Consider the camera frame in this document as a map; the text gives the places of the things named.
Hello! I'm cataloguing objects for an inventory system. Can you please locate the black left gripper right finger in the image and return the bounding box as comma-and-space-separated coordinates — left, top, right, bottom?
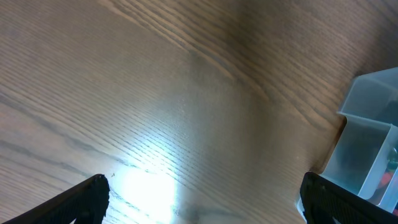
300, 172, 397, 224

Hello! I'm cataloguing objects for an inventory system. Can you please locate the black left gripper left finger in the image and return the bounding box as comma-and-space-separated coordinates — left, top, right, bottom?
4, 174, 110, 224

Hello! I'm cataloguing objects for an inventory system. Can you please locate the red navy plaid shirt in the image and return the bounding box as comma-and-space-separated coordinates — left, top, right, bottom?
378, 148, 397, 215

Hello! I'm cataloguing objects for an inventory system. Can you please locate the clear plastic storage bin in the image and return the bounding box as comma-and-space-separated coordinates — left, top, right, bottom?
296, 68, 397, 220

